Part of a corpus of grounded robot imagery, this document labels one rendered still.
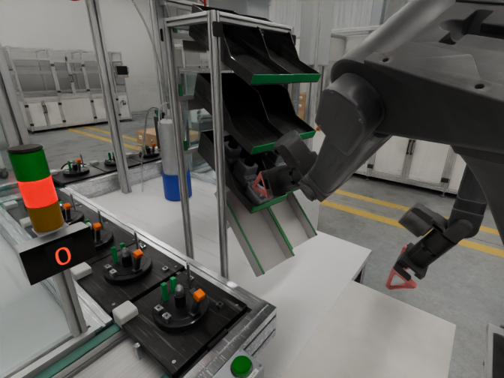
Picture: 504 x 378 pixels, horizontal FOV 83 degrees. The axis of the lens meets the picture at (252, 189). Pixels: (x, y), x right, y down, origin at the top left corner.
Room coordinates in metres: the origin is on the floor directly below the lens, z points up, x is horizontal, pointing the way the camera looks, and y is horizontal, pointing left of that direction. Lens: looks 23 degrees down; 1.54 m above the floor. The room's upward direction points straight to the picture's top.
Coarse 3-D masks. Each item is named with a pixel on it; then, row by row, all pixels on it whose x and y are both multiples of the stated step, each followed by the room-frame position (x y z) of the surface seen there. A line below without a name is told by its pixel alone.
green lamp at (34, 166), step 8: (8, 152) 0.47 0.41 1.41; (32, 152) 0.47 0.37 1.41; (40, 152) 0.48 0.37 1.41; (16, 160) 0.45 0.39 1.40; (24, 160) 0.46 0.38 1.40; (32, 160) 0.46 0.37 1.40; (40, 160) 0.47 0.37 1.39; (16, 168) 0.46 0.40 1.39; (24, 168) 0.46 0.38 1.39; (32, 168) 0.46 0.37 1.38; (40, 168) 0.47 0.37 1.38; (48, 168) 0.49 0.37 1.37; (16, 176) 0.46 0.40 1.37; (24, 176) 0.45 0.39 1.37; (32, 176) 0.46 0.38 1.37; (40, 176) 0.47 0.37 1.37; (48, 176) 0.48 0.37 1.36
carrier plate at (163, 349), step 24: (168, 288) 0.63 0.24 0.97; (216, 288) 0.63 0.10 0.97; (144, 312) 0.55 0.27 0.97; (216, 312) 0.55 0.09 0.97; (240, 312) 0.55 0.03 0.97; (144, 336) 0.48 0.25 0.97; (168, 336) 0.48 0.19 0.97; (192, 336) 0.48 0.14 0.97; (216, 336) 0.48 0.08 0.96; (168, 360) 0.42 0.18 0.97; (192, 360) 0.43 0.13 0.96
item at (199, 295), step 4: (192, 292) 0.51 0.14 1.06; (196, 292) 0.50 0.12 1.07; (200, 292) 0.51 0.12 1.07; (204, 292) 0.51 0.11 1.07; (196, 296) 0.50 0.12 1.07; (200, 296) 0.50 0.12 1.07; (204, 296) 0.51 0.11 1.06; (196, 300) 0.50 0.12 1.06; (200, 300) 0.50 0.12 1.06; (196, 304) 0.50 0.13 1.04; (192, 308) 0.51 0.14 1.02; (196, 308) 0.51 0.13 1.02; (192, 312) 0.51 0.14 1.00
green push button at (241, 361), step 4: (240, 356) 0.42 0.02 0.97; (244, 356) 0.42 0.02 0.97; (236, 360) 0.42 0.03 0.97; (240, 360) 0.42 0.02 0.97; (244, 360) 0.42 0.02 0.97; (248, 360) 0.42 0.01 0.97; (232, 364) 0.41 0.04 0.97; (236, 364) 0.41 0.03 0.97; (240, 364) 0.41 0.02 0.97; (244, 364) 0.41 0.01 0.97; (248, 364) 0.41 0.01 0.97; (232, 368) 0.40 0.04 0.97; (236, 368) 0.40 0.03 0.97; (240, 368) 0.40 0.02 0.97; (244, 368) 0.40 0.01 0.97; (248, 368) 0.40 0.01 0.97; (236, 372) 0.39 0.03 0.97; (240, 372) 0.39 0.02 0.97; (244, 372) 0.39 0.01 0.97; (248, 372) 0.39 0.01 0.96
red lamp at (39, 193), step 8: (24, 184) 0.45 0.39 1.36; (32, 184) 0.46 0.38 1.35; (40, 184) 0.46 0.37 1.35; (48, 184) 0.48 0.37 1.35; (24, 192) 0.46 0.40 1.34; (32, 192) 0.46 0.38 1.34; (40, 192) 0.46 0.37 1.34; (48, 192) 0.47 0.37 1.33; (24, 200) 0.46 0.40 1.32; (32, 200) 0.46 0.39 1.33; (40, 200) 0.46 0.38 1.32; (48, 200) 0.47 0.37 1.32; (56, 200) 0.48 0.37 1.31
